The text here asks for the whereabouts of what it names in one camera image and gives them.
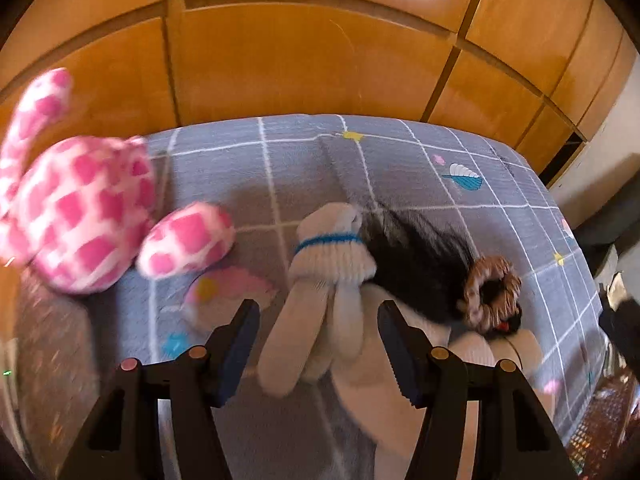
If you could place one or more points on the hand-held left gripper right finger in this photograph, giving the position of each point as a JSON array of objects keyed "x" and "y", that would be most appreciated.
[{"x": 400, "y": 355}]

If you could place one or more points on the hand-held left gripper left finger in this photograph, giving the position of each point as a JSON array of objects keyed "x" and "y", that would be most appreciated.
[{"x": 240, "y": 352}]

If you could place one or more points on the white socks blue band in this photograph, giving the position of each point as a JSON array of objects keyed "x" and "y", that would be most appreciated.
[{"x": 325, "y": 260}]

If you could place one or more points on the cream mesh cloth black band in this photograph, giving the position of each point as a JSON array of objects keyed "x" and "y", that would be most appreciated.
[{"x": 370, "y": 385}]

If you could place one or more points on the black hairpiece with beads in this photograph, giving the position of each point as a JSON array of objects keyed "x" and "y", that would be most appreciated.
[{"x": 415, "y": 255}]

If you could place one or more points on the brown scrunchie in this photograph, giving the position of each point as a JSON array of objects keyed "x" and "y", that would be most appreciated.
[{"x": 507, "y": 280}]

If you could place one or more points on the grey grid bed sheet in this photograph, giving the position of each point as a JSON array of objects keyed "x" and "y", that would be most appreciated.
[{"x": 300, "y": 170}]

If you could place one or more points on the pink spotted plush toy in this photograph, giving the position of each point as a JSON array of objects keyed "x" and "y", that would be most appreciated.
[{"x": 75, "y": 210}]

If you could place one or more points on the dark object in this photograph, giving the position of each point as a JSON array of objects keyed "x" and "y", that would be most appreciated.
[{"x": 620, "y": 315}]

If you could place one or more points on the wooden wardrobe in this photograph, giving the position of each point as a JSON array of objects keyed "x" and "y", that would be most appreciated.
[{"x": 310, "y": 60}]

